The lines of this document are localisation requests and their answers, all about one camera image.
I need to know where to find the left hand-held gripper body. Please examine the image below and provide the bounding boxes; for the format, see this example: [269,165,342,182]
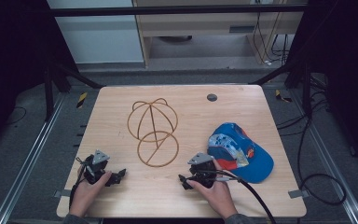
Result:
[82,149,114,185]

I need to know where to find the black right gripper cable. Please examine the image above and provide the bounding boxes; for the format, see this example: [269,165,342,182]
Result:
[195,169,278,224]

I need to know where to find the yellow black hazard tape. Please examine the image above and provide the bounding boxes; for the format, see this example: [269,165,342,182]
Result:
[76,91,89,109]
[274,89,293,104]

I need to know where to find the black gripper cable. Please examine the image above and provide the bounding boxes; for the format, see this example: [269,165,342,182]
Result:
[195,169,278,224]
[68,156,91,210]

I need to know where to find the light wooden desk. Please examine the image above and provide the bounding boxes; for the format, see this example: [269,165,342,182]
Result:
[131,0,309,67]

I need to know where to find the black metal stand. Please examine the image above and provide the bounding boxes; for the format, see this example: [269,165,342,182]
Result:
[249,59,313,117]
[43,59,105,123]

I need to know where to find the black floor cable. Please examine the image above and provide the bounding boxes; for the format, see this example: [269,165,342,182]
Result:
[275,90,348,206]

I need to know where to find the white cabinet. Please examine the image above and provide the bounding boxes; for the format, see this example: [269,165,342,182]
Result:
[46,0,145,65]

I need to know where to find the person's left hand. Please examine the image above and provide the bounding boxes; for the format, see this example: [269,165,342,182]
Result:
[69,165,113,218]

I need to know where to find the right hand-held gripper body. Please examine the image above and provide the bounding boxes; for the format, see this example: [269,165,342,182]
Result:
[187,151,218,189]

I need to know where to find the grey metal table bracket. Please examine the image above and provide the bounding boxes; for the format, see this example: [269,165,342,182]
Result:
[287,189,310,200]
[53,189,73,199]

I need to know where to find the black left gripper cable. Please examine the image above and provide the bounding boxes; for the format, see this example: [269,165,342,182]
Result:
[68,156,91,210]

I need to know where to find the aluminium floor rail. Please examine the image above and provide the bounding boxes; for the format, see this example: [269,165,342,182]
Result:
[0,92,67,224]
[288,90,358,224]

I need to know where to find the black hanging desk cables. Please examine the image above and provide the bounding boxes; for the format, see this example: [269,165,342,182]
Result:
[252,0,291,67]

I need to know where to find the blue printed baseball cap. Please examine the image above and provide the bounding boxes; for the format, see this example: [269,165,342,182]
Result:
[206,121,275,184]

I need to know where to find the wooden wire hat stand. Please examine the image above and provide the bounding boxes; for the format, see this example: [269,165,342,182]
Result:
[127,97,180,168]

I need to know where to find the person's right hand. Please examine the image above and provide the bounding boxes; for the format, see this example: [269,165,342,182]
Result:
[186,159,239,220]

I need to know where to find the black frame crossbar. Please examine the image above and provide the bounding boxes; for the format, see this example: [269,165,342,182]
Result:
[48,4,308,18]

